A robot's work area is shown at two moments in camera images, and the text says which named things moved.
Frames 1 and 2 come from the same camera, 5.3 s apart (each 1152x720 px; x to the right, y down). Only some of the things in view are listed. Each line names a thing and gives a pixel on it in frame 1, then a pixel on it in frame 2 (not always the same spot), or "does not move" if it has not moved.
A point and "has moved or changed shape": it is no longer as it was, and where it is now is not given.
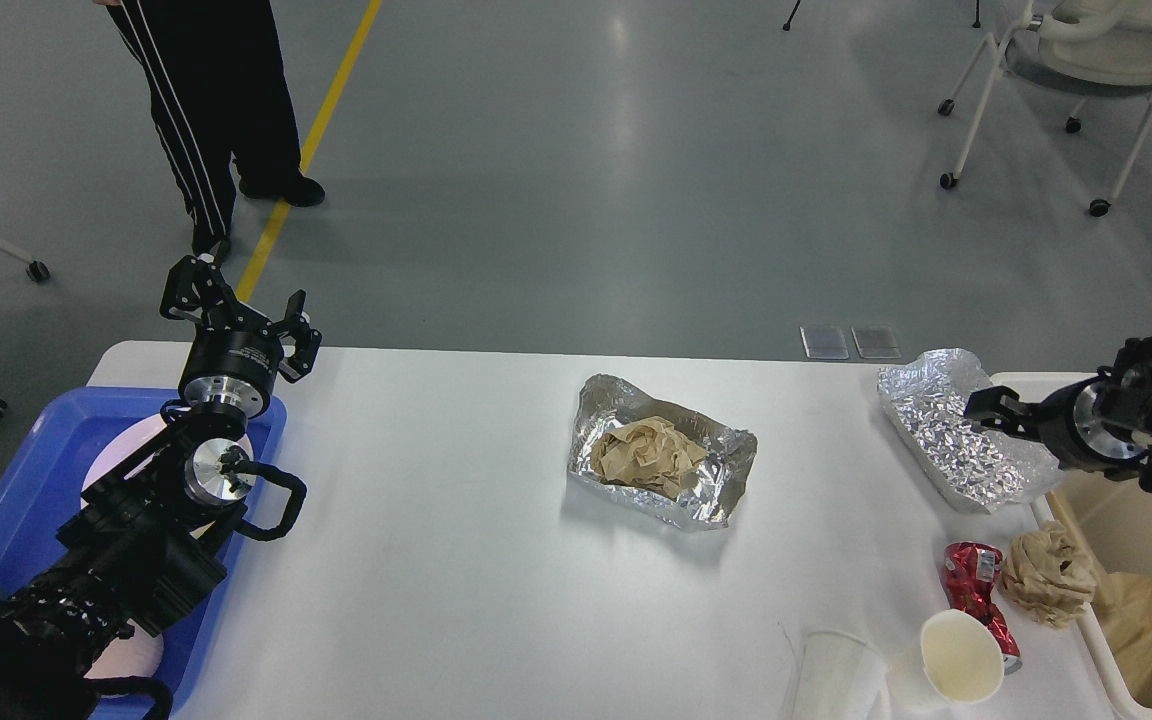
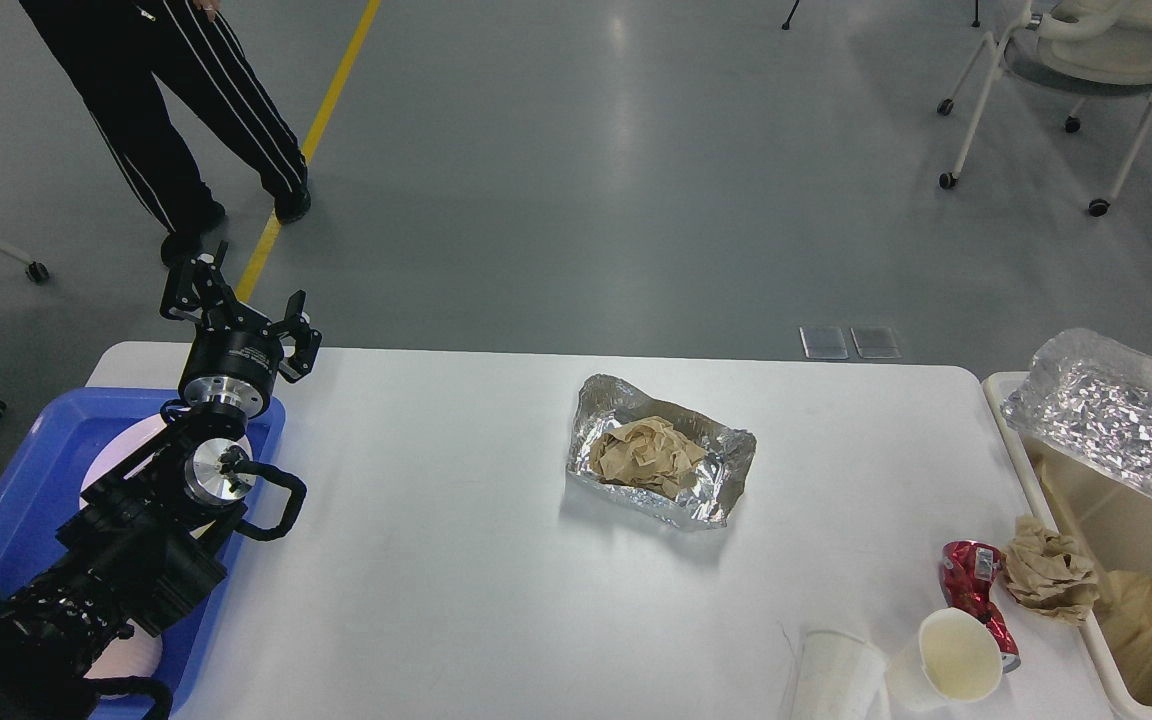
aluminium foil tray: x=714 y=484 does not move
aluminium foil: x=926 y=399 has moved or changed shape
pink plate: x=134 y=441 does not move
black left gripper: x=235 y=355 does not move
